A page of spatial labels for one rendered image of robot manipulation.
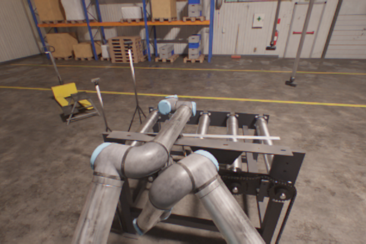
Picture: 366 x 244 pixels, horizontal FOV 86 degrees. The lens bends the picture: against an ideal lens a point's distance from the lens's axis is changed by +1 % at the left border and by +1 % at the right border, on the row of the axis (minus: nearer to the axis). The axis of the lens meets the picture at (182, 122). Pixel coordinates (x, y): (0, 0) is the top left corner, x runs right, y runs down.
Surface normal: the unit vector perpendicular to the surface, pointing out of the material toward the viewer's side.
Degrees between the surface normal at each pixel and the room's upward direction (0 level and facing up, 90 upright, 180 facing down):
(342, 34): 90
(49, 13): 90
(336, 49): 90
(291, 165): 90
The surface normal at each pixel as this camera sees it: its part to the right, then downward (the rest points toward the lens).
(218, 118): -0.19, 0.48
